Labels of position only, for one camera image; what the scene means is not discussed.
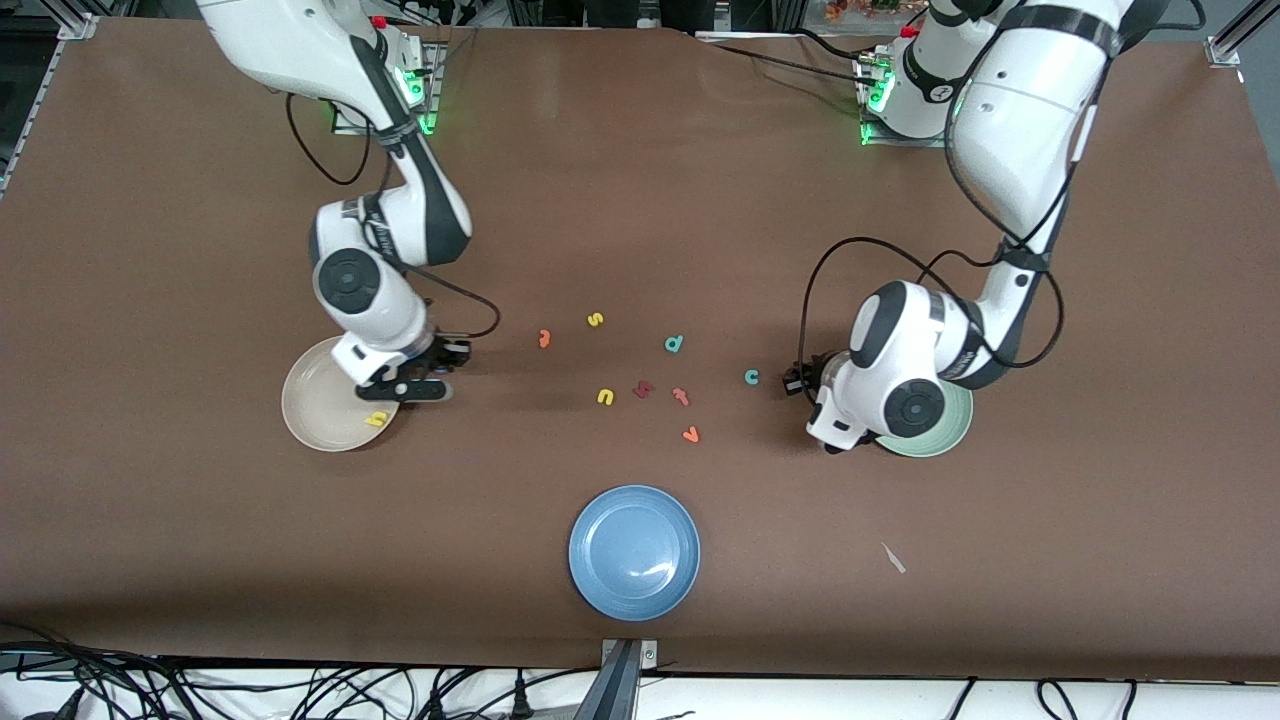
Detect aluminium frame rail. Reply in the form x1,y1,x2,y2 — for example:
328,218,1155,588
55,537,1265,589
0,12,98,196
1205,0,1280,69

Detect black base cable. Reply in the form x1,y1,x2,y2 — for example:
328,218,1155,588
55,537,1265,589
700,28,881,89

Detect black metal frame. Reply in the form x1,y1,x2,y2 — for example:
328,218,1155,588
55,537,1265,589
505,0,806,31

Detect brown table cover sheet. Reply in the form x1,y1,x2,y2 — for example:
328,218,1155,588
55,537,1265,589
0,18,1280,683

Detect green round plate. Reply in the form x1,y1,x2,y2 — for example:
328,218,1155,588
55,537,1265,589
872,383,975,459

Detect blue round plate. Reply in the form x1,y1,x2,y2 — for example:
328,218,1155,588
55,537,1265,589
568,484,702,622

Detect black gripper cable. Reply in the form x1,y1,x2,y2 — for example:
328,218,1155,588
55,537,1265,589
285,90,501,341
797,0,1206,376

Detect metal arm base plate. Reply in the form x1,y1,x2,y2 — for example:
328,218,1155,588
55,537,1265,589
858,50,953,149
332,40,442,137

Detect grey metal camera mount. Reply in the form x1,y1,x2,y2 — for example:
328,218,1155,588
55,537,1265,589
598,638,661,720

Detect orange decoration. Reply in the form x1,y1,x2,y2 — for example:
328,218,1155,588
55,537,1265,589
825,0,926,23

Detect beige round plate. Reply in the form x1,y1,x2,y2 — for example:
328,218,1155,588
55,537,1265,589
281,334,405,453

